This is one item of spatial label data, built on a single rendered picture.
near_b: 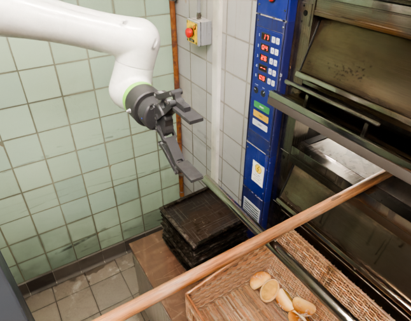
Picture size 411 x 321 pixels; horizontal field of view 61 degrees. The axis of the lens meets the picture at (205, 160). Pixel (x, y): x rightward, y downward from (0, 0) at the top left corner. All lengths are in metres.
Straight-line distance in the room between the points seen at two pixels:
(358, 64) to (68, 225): 1.75
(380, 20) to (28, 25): 0.82
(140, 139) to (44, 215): 0.67
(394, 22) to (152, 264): 1.29
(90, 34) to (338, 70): 0.67
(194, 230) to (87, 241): 1.02
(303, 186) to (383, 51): 0.56
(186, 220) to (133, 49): 0.84
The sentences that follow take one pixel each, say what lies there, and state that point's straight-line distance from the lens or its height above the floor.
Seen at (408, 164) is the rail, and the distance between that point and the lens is 0.86.
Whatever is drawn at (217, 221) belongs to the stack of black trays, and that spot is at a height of 0.80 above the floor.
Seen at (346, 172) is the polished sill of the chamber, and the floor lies 1.18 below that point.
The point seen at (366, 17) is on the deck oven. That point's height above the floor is 1.65.
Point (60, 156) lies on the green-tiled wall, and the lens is 1.93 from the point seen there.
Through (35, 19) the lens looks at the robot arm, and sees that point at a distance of 0.89.
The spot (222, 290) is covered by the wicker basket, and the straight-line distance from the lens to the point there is 1.49.
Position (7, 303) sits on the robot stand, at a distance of 1.43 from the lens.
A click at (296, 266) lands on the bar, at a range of 0.90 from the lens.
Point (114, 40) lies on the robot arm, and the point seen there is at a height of 1.63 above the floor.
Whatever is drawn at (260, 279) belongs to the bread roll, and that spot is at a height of 0.65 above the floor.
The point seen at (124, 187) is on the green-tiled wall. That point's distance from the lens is 2.17.
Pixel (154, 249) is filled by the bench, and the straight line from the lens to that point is 1.71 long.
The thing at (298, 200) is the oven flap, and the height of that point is 0.98.
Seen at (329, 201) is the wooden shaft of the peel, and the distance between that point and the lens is 1.04.
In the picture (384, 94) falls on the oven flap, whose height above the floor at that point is 1.49.
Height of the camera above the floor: 1.86
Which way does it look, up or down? 35 degrees down
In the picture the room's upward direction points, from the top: straight up
